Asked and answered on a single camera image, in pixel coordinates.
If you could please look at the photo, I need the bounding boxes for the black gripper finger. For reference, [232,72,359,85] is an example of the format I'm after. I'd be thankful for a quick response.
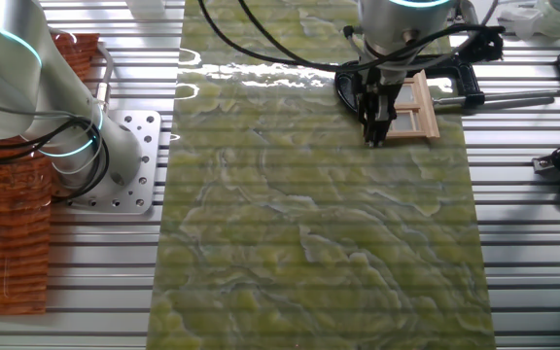
[375,116,391,148]
[363,116,377,147]

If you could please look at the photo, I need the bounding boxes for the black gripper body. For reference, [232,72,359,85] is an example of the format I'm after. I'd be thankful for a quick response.
[356,67,403,122]

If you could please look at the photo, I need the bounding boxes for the black metal C-clamp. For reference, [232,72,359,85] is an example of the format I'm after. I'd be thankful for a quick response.
[333,52,560,116]

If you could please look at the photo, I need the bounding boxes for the green marble pattern mat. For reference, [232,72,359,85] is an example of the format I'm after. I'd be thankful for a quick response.
[146,0,498,350]

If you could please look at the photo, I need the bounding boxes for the white plastic packet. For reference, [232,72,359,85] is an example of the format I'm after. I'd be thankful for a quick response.
[496,4,539,40]

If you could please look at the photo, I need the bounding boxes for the white box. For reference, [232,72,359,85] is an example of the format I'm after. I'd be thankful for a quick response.
[123,0,167,19]

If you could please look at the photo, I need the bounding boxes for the brown wood grain mat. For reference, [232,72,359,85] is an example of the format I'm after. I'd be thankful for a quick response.
[0,32,101,315]

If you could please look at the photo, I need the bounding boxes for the wooden miniature window frame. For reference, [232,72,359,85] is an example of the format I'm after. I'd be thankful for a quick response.
[386,70,441,142]

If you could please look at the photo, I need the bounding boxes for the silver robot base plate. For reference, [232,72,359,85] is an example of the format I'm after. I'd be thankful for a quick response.
[68,109,163,215]

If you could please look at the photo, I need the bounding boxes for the grey base cable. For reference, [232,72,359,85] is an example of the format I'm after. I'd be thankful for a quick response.
[95,41,116,114]

